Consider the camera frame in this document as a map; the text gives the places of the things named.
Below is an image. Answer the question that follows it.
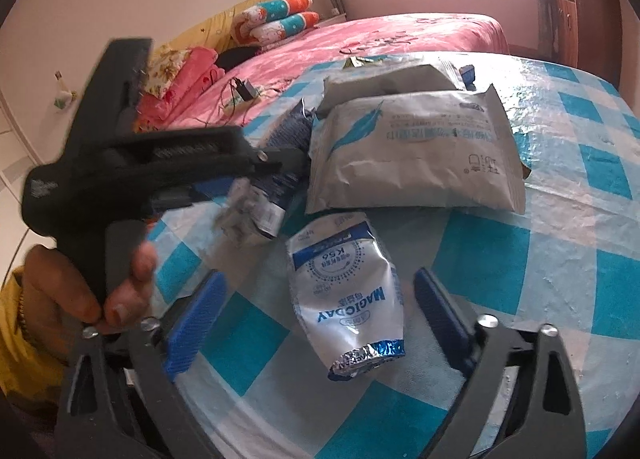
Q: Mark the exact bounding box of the plain grey-white packet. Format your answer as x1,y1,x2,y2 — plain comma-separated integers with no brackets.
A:
320,56,468,112

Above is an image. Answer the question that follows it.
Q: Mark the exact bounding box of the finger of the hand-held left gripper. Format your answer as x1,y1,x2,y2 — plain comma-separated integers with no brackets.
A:
254,148,307,178
150,178,236,212

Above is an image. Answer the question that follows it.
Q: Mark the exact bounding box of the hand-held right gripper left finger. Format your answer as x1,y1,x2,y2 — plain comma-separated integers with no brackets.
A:
55,269,228,459

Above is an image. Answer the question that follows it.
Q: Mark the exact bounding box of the blue white checkered tablecloth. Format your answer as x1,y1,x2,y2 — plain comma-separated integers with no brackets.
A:
145,56,640,459

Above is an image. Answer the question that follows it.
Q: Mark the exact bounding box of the wooden cabinet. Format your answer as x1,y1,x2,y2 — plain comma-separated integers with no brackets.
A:
537,0,626,85

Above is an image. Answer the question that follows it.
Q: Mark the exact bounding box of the black charger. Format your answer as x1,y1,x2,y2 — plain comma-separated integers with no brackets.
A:
231,78,261,102

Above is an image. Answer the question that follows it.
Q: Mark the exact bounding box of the thin charger cable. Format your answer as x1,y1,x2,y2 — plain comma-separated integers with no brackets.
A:
192,84,283,126

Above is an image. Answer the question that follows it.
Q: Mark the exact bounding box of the dark blue packet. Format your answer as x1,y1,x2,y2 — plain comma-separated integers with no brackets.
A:
215,98,321,244

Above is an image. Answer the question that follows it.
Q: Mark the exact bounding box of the yellow floral cushion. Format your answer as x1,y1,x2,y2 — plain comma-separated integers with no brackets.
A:
149,42,193,100

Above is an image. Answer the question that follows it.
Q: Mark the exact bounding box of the green wrapper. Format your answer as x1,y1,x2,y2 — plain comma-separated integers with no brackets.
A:
342,56,386,70

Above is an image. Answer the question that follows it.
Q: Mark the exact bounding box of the cartoon print bolster pillow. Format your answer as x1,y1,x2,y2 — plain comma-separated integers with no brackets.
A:
239,12,321,51
240,0,315,26

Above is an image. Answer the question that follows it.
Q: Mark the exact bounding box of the bed with pink sheet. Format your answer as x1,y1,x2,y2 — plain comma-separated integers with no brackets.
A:
130,14,508,140

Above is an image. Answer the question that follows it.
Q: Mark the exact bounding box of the white blue foil snack packet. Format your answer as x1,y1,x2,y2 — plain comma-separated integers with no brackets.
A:
286,212,407,381

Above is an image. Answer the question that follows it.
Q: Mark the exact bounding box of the pink folded blanket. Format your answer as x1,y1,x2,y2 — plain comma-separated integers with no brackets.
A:
132,46,226,132

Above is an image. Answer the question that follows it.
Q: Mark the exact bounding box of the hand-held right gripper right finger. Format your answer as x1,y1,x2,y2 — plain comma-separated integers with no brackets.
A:
414,266,588,459

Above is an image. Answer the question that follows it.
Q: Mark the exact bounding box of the black cloth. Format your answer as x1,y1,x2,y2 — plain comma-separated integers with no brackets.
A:
217,46,262,74

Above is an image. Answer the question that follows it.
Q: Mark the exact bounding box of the small white wall fixture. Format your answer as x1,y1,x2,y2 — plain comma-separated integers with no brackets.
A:
52,70,76,110

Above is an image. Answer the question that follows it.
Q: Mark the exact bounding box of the white feather-print wipes packet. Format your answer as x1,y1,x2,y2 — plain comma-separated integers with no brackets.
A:
305,84,527,215

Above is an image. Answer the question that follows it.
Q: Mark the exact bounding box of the person's left hand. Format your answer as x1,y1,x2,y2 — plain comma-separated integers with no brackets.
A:
22,239,161,361

